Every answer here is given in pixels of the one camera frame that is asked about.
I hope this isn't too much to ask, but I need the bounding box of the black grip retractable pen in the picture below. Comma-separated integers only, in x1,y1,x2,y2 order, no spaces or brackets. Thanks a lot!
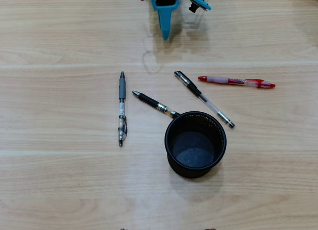
131,90,181,120

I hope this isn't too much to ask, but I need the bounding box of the grey grip clear pen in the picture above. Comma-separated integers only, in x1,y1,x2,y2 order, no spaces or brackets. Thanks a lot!
117,71,128,148

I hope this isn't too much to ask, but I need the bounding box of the blue mounted wrist camera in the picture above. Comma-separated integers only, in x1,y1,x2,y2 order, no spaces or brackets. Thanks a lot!
179,0,213,13

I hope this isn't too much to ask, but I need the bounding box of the red retractable pen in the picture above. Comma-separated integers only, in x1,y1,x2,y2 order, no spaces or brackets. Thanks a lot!
197,76,277,89

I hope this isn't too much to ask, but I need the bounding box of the black mesh pen holder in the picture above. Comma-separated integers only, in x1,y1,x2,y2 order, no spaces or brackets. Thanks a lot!
164,111,228,179

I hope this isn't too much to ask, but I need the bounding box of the clear capped black pen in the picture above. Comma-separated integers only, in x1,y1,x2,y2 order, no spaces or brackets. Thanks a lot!
173,71,236,129

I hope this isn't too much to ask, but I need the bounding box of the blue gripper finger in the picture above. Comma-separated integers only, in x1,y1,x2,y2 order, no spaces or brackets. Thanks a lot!
158,10,172,41

